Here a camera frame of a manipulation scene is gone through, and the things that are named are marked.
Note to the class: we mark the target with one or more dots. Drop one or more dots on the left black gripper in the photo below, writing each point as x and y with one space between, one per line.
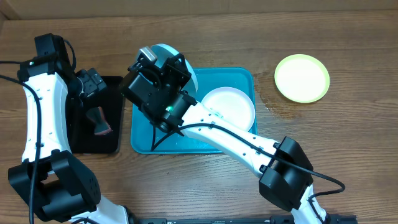
92 80

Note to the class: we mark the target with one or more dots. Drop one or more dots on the yellow plate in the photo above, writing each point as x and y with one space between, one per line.
302 78

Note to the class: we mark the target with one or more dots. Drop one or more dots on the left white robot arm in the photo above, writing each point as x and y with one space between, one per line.
50 179

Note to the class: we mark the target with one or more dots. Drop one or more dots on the red green scrub sponge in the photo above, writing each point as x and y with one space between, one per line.
105 128

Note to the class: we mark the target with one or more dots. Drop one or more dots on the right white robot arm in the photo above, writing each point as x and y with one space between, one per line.
284 171

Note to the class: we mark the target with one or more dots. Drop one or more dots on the black plastic tray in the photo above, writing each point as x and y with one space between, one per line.
81 131

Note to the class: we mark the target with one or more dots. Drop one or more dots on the white plate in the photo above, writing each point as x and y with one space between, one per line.
233 105

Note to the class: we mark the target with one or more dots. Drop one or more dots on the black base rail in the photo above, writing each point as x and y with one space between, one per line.
276 219

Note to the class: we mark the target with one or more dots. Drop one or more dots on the teal plastic tray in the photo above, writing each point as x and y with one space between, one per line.
208 79

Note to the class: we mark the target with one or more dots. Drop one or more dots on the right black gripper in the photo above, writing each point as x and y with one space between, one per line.
168 69

